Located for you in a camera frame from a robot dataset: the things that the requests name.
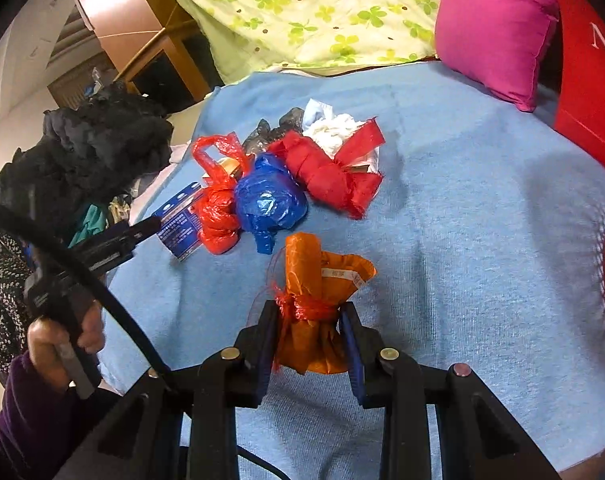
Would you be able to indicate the small orange packet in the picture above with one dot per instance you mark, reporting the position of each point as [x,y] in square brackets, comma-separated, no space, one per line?
[231,167]

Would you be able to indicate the black crumpled plastic bag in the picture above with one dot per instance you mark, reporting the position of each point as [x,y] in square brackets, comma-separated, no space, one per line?
[259,140]

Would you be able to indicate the green clover pattern quilt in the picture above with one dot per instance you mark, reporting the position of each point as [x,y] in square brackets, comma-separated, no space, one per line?
[321,37]

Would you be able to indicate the person's left hand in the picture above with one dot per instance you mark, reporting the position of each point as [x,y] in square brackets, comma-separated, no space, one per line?
[45,335]

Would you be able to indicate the red paper shopping bag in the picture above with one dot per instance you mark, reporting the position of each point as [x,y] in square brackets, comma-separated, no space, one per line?
[581,109]

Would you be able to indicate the magenta pillow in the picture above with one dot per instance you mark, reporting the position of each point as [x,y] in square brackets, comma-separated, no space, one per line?
[498,43]

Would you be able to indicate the white plastic bag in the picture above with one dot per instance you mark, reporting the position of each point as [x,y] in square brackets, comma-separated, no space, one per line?
[330,134]

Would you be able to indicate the white printed cardboard box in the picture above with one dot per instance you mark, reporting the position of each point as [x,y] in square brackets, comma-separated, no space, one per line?
[367,163]

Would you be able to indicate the purple sleeved forearm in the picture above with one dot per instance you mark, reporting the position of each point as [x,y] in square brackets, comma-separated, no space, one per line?
[40,427]

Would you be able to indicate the orange plastic bag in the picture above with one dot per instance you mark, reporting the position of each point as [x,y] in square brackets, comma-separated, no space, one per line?
[317,283]

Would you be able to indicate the bright red knotted plastic bag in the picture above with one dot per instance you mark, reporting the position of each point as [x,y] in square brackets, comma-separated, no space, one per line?
[215,208]

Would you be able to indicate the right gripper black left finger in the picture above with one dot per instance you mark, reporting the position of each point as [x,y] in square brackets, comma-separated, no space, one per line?
[257,345]

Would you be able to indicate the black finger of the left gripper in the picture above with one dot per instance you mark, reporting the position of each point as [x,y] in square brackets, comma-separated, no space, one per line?
[105,251]

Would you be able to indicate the blue crumpled plastic bag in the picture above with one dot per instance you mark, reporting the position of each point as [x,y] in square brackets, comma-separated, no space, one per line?
[268,200]

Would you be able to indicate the black fluffy clothing pile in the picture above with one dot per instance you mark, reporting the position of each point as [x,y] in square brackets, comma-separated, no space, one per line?
[85,157]

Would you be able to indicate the blue and white small box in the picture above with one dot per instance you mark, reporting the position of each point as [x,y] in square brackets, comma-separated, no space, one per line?
[179,226]

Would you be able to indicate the blue bed blanket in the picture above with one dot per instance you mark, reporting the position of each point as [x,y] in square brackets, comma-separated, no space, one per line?
[486,234]

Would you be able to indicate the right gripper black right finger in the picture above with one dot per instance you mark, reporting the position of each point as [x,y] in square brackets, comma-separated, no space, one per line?
[363,346]

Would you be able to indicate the colourful clothes heap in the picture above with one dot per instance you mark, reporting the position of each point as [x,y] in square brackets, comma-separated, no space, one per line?
[16,265]

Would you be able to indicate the light blue tied plastic bag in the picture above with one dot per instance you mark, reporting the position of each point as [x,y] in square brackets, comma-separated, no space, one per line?
[314,111]

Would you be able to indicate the dark red plastic bag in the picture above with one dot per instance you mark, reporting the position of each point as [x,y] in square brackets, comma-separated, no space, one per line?
[332,181]

